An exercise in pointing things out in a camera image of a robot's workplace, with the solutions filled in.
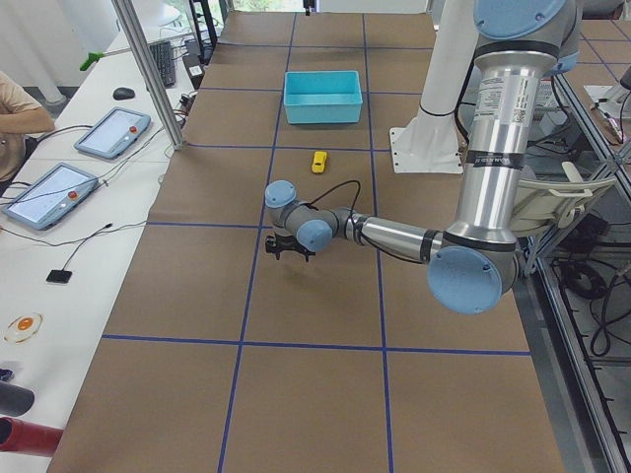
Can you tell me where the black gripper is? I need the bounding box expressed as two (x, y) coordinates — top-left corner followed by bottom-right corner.
(273, 227), (300, 246)

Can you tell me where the yellow beetle toy car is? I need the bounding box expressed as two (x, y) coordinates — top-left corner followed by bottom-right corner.
(311, 150), (328, 174)

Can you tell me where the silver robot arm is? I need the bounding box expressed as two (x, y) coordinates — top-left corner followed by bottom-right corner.
(265, 1), (583, 314)

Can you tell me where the light blue plastic bin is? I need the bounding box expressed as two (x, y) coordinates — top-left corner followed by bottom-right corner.
(283, 70), (363, 125)

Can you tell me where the upper teach pendant tablet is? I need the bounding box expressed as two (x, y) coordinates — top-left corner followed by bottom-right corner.
(74, 107), (151, 160)

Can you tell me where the teach pendant tablet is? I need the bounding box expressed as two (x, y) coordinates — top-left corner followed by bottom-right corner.
(2, 163), (99, 231)
(74, 107), (151, 160)

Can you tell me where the black computer mouse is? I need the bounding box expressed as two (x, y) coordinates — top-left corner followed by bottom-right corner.
(112, 87), (136, 101)

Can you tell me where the black keyboard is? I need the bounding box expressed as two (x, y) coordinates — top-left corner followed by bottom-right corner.
(149, 40), (176, 89)

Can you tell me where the small black pad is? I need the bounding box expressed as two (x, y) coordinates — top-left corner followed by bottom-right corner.
(45, 269), (73, 284)

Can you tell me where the lower teach pendant tablet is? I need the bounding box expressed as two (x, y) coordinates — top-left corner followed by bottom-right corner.
(2, 163), (99, 231)

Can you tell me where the person in beige shirt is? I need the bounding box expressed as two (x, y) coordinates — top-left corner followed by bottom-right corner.
(1, 72), (54, 184)

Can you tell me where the red bottle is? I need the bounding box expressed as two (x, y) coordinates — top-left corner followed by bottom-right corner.
(1, 417), (63, 457)

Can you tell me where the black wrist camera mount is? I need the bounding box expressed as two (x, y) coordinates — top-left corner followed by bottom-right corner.
(265, 236), (316, 262)

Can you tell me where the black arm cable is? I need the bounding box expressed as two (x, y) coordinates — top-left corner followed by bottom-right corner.
(305, 179), (445, 267)

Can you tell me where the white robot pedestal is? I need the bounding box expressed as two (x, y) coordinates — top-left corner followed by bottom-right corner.
(389, 1), (478, 174)

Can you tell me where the aluminium frame post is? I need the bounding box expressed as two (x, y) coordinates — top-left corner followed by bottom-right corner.
(111, 0), (184, 151)

